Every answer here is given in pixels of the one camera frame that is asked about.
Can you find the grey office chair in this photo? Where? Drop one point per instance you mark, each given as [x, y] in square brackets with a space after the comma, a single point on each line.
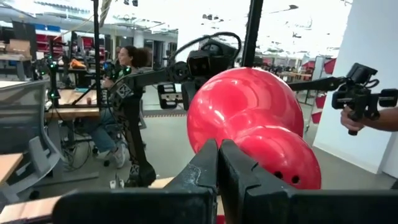
[18, 118]

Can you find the person's forearm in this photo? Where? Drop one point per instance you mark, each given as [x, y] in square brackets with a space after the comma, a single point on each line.
[382, 119]

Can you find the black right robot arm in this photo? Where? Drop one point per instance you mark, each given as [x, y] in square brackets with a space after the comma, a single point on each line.
[133, 130]

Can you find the red desk lamp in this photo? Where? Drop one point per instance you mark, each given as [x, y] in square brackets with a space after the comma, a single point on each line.
[248, 118]

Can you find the background wooden desk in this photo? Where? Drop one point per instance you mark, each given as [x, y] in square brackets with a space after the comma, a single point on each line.
[73, 110]

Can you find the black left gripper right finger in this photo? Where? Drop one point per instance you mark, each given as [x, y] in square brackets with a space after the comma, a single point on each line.
[264, 205]

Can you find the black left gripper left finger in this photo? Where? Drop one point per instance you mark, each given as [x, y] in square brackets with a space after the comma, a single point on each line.
[186, 202]

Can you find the light wooden desk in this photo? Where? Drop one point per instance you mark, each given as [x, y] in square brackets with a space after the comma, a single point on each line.
[7, 165]

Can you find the person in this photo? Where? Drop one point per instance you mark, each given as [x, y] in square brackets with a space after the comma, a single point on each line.
[102, 133]

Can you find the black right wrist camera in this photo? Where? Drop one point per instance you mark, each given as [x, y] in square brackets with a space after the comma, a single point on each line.
[202, 63]

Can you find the person's hand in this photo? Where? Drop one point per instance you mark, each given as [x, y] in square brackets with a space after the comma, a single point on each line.
[349, 123]

